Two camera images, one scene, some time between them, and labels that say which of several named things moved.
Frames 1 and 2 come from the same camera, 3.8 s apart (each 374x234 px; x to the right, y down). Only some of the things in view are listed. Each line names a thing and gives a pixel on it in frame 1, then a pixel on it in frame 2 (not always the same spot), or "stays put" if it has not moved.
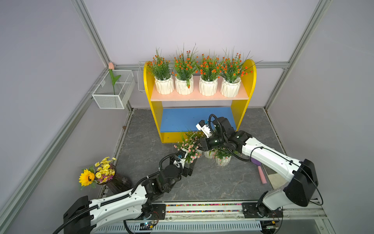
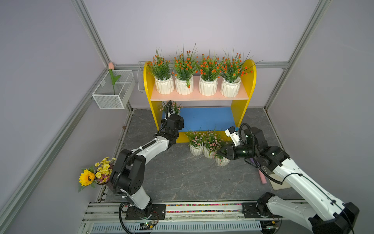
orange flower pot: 185,66 stays put
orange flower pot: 233,67 stays put
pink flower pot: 193,151 → 176,107
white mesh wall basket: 124,88 stays put
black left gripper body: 186,170 → 181,125
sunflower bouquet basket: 105,172 stays put
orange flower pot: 209,68 stays put
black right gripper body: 214,142 → 242,151
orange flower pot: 162,71 stays put
